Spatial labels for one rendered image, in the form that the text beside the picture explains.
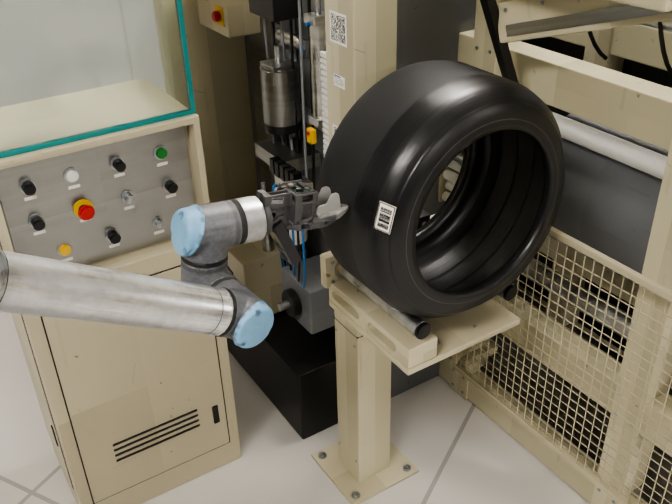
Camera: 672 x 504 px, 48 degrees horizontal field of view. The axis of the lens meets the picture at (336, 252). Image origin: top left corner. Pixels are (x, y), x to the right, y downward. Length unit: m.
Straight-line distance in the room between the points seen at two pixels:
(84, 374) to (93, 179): 0.57
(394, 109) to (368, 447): 1.30
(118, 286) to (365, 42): 0.93
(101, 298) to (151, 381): 1.22
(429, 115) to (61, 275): 0.79
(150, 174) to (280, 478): 1.16
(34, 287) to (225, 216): 0.43
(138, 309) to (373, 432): 1.43
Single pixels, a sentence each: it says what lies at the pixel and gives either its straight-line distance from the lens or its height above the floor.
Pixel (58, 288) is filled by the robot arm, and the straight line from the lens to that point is 1.15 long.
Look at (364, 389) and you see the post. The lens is 2.37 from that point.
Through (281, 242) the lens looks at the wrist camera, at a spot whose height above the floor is 1.22.
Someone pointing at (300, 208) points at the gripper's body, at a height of 1.29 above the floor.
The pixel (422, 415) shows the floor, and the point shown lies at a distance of 2.89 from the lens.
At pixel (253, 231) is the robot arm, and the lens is 1.45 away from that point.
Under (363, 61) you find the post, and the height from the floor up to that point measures 1.44.
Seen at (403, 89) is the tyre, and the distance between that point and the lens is 1.65.
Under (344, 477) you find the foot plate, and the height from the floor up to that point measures 0.01.
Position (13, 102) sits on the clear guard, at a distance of 1.94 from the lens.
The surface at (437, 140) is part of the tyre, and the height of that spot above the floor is 1.39.
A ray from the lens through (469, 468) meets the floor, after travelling 2.73.
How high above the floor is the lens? 1.99
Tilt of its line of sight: 31 degrees down
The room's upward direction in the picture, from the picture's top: 2 degrees counter-clockwise
